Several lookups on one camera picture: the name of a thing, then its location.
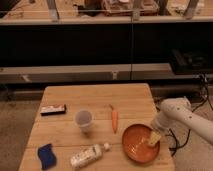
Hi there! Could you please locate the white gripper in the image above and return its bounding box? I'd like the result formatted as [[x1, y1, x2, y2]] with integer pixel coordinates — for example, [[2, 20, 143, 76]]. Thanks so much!
[[148, 112, 171, 147]]

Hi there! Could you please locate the orange ceramic bowl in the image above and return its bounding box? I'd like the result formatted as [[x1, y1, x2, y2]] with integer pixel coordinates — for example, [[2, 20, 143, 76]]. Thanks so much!
[[122, 124, 160, 164]]

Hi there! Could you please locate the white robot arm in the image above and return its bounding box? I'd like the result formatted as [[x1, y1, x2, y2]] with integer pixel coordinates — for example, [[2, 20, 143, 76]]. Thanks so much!
[[151, 97, 213, 145]]

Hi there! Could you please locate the orange carrot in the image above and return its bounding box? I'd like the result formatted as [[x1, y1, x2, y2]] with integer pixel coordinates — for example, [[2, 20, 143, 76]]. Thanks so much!
[[109, 105, 118, 133]]

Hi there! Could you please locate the white plastic bottle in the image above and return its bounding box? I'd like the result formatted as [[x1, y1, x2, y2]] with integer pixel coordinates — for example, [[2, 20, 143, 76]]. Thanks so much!
[[70, 143, 110, 170]]

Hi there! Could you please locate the clear plastic cup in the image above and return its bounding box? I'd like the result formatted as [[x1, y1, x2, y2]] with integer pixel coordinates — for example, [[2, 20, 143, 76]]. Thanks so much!
[[75, 110, 93, 133]]

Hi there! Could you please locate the black device on shelf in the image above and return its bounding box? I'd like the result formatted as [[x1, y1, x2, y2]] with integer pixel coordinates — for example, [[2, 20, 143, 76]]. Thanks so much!
[[169, 49, 213, 75]]

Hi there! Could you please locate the blue sponge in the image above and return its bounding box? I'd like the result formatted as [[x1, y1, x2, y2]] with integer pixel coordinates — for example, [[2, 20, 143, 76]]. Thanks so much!
[[37, 144, 56, 170]]

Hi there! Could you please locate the black cable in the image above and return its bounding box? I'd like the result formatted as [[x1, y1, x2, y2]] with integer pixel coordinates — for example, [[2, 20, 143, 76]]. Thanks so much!
[[164, 74, 213, 157]]

